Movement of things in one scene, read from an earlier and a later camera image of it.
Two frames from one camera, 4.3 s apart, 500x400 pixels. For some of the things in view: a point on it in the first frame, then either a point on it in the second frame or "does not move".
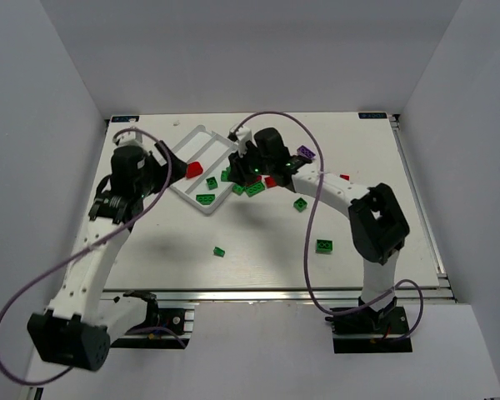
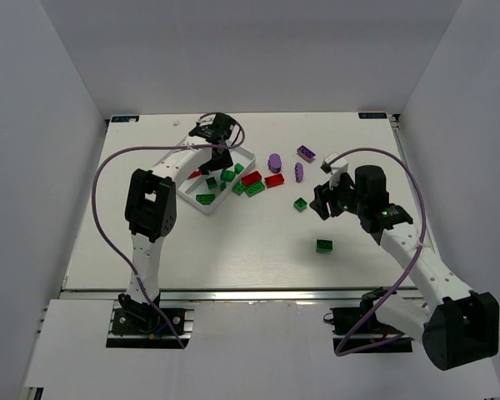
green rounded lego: (226, 174) does not move
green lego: (301, 204) does not move
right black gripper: (239, 171) → (327, 200)
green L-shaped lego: (205, 199) does not move
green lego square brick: (212, 182) does not move
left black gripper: (163, 167) → (218, 157)
